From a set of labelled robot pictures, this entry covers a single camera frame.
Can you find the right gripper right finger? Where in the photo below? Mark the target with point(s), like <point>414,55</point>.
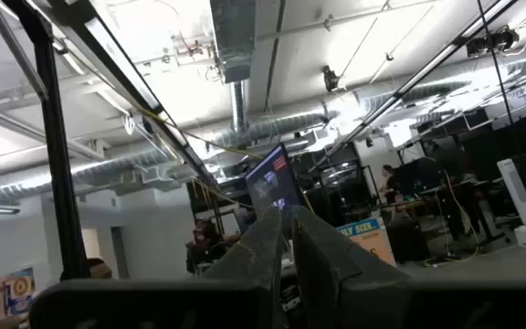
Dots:
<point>381,304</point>

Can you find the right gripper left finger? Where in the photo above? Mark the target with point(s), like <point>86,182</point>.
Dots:
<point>162,304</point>

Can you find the orange cereal box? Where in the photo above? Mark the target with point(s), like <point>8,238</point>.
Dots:
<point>372,242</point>

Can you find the person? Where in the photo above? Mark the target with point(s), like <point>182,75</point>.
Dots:
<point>208,247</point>
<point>390,185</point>

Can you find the blue yellow printed box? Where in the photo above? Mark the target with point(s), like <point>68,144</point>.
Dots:
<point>16,294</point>

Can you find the black computer monitor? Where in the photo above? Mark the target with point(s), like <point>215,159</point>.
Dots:
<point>272,183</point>

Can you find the white tower appliance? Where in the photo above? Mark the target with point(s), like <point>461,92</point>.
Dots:
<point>516,192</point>

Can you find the black overhead light bar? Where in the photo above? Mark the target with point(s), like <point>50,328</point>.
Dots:
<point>126,77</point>

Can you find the silver spiral air duct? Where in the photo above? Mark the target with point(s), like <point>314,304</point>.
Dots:
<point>153,157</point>

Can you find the black metal rig frame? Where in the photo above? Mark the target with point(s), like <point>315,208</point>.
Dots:
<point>62,183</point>

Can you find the black ceiling-mounted camera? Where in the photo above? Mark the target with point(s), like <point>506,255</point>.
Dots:
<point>330,78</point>

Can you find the rectangular metal air duct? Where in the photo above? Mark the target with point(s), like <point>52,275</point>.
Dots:
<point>233,41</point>

